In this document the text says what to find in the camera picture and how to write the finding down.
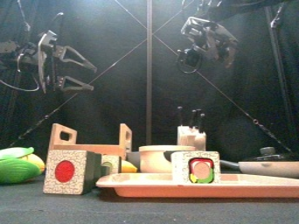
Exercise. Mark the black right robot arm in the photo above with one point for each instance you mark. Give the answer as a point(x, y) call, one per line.
point(249, 7)

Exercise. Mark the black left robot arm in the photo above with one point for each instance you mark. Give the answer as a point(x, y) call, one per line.
point(11, 55)

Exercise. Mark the sushi block green centre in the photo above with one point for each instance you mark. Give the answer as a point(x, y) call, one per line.
point(111, 164)

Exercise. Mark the sushi block red centre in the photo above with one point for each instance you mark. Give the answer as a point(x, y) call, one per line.
point(69, 172)

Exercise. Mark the sushi block multicolour centre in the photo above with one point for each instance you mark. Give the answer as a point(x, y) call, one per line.
point(197, 169)

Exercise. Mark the wooden toy crate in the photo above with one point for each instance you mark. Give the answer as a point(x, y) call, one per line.
point(98, 148)

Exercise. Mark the grey toy saucepan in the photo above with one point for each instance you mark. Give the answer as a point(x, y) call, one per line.
point(133, 159)

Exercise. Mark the yellow toy fruit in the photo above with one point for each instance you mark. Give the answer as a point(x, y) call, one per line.
point(129, 167)

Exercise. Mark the white toy knife block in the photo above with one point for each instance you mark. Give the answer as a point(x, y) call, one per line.
point(192, 138)

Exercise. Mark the green yellow toy corn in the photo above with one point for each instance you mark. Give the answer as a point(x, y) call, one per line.
point(18, 167)

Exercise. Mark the cream toy pot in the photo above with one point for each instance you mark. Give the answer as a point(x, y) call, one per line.
point(155, 159)

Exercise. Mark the dark pan lid with knob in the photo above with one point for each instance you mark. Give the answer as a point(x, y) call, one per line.
point(273, 156)

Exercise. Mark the pink toy tray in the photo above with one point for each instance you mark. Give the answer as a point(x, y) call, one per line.
point(155, 186)

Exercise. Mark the grey toy frying pan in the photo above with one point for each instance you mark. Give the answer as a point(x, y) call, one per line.
point(269, 169)

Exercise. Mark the slanted metal frame pole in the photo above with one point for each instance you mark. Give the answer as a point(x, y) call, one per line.
point(278, 73)

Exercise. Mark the vertical metal frame pole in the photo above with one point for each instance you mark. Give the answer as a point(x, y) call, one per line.
point(149, 73)

